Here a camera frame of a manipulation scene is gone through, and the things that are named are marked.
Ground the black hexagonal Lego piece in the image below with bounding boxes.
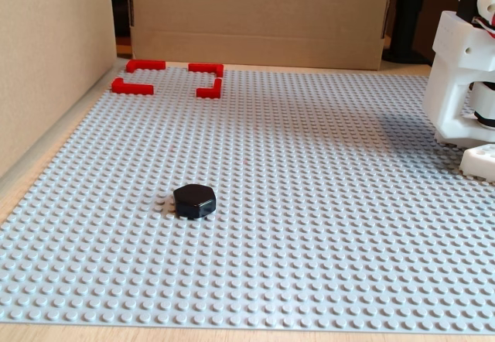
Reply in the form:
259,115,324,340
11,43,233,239
172,182,217,221

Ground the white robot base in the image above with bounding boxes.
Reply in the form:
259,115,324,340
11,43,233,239
459,143,495,183

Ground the grey Lego baseplate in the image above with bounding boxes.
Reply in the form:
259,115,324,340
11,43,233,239
0,65,495,333

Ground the red L-shaped Lego beam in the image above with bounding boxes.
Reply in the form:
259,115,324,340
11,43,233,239
126,60,166,74
196,77,223,99
188,63,224,78
111,77,155,96

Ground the brown cardboard box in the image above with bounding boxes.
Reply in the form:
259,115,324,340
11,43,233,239
127,0,399,71

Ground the beige side panel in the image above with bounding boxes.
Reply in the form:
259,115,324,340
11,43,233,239
0,0,119,183

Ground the red white black servo cable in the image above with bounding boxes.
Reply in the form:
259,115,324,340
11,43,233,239
473,15,495,39

